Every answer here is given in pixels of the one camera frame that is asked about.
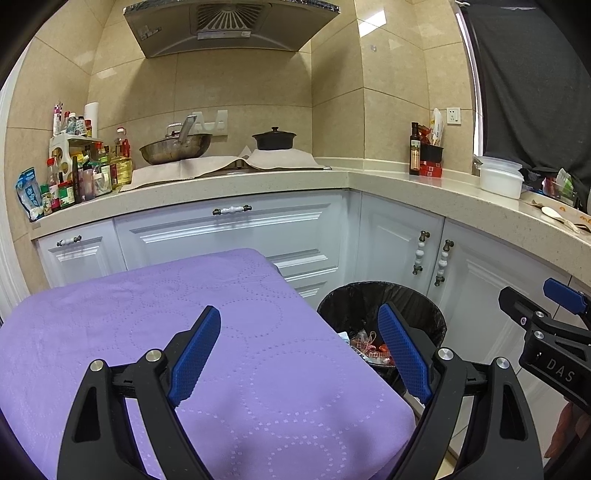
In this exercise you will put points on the narrow white cabinet door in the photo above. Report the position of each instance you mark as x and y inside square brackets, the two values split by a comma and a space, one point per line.
[78, 263]

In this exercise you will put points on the cluster of condiment jars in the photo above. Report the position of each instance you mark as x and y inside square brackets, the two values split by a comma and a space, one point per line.
[67, 194]

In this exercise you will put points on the white wall socket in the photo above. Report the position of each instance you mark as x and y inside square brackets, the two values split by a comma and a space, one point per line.
[453, 116]

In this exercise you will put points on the black pot with lid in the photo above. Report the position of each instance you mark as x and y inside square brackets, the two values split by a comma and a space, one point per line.
[274, 141]

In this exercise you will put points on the white plastic tub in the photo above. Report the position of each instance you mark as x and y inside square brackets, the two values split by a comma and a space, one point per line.
[501, 184]

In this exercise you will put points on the translucent plastic container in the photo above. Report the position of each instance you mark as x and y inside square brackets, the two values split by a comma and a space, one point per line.
[498, 162]

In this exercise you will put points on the steel range hood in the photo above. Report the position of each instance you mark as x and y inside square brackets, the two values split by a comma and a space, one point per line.
[231, 23]

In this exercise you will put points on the person's right hand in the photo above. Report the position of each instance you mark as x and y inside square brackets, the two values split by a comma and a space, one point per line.
[565, 429]

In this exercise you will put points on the green packet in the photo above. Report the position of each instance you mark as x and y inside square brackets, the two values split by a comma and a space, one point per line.
[564, 182]

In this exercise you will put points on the red white checked ribbon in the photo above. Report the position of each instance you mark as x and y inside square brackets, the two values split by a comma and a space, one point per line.
[364, 339]

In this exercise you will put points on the black storage box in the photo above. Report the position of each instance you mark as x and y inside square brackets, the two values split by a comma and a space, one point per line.
[432, 153]

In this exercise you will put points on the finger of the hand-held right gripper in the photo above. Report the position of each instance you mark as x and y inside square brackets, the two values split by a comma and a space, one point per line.
[568, 297]
[521, 307]

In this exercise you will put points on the white stove cover paper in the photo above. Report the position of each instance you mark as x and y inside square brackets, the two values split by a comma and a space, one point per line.
[281, 159]

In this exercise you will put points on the wide white cabinet door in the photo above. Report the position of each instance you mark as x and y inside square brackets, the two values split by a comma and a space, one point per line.
[231, 240]

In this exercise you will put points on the paper towel roll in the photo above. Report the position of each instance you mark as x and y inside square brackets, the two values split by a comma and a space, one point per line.
[92, 117]

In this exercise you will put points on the speckled stone countertop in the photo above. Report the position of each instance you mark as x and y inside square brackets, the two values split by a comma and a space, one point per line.
[392, 184]

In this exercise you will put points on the yellow cooking oil bottle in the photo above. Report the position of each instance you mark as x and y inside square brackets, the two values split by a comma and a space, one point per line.
[122, 168]

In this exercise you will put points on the white spoon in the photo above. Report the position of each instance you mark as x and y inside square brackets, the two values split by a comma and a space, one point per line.
[551, 212]

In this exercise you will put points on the cream spice rack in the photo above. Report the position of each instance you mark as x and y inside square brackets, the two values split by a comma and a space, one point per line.
[60, 143]

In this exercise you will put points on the white yellow paper bag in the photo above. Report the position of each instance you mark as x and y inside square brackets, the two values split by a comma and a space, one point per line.
[437, 127]

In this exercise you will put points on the white wall holder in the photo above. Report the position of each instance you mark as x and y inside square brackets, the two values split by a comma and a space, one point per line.
[217, 124]

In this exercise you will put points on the purple tablecloth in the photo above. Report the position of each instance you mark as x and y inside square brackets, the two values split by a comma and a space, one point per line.
[277, 392]

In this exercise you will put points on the steel wok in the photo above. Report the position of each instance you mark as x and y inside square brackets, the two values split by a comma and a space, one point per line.
[175, 152]

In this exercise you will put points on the red boxes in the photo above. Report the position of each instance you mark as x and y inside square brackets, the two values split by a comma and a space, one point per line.
[431, 170]

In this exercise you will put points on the red plastic bag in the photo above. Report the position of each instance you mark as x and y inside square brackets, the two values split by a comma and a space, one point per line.
[382, 351]

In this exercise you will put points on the dark olive oil bottle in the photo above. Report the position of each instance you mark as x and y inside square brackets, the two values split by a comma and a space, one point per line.
[414, 157]

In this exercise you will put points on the blue white bag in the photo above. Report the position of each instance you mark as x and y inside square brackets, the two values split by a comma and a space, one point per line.
[30, 196]

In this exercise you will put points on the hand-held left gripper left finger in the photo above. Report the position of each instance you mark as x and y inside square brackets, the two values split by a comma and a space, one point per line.
[194, 355]

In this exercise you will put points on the dark cloth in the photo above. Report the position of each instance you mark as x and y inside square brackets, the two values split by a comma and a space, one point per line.
[531, 69]

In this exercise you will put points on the red packets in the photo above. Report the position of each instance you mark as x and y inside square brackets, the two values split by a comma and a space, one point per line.
[427, 136]

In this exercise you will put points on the black-lined trash bin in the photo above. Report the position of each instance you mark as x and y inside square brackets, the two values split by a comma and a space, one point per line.
[351, 300]

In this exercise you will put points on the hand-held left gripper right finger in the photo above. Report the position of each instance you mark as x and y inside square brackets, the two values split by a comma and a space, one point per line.
[404, 353]

